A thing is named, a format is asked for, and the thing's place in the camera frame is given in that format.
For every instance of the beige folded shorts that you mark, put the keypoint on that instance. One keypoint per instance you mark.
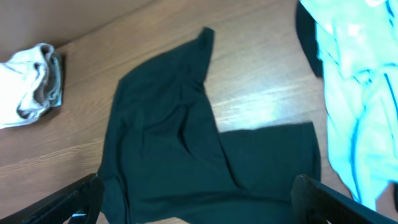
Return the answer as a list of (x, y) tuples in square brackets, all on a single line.
[(23, 78)]

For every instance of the grey folded garment under shorts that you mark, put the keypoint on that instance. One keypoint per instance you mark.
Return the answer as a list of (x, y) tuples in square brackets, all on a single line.
[(54, 85)]

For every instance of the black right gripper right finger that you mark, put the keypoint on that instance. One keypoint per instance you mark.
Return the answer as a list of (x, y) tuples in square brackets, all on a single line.
[(314, 202)]

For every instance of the black garment under blue shirt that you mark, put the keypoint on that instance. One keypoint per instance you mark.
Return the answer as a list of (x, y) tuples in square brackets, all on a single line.
[(305, 29)]

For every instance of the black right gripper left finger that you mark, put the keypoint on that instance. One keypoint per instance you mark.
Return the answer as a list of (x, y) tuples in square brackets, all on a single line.
[(79, 202)]

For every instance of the black t-shirt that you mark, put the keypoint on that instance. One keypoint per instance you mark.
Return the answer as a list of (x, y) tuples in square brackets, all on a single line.
[(164, 157)]

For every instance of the light blue shirt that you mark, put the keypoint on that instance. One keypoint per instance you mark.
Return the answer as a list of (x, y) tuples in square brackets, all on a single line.
[(357, 44)]

